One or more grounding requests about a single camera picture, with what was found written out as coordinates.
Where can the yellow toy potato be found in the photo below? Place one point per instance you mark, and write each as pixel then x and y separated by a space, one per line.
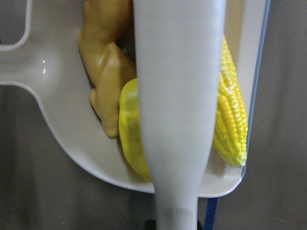
pixel 130 130

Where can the tan toy ginger root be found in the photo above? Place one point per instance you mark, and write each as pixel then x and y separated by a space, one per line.
pixel 108 67

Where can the beige hand brush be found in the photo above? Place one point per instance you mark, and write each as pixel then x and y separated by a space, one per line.
pixel 178 56

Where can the yellow toy corn cob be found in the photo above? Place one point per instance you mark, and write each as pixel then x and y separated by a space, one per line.
pixel 231 126

